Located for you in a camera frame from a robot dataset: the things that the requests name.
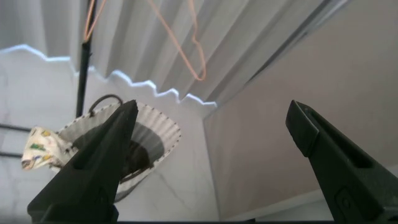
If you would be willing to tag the cream printed garment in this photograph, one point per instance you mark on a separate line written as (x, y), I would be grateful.
(43, 149)

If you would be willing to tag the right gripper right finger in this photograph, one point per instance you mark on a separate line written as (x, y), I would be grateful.
(348, 180)

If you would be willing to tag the white laundry basket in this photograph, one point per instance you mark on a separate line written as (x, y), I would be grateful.
(155, 133)

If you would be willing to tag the black clothes rack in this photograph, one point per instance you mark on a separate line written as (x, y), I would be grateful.
(83, 81)

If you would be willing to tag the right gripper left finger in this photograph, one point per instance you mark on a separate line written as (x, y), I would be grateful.
(93, 174)

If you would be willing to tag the white curtain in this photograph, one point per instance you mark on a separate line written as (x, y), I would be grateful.
(140, 37)

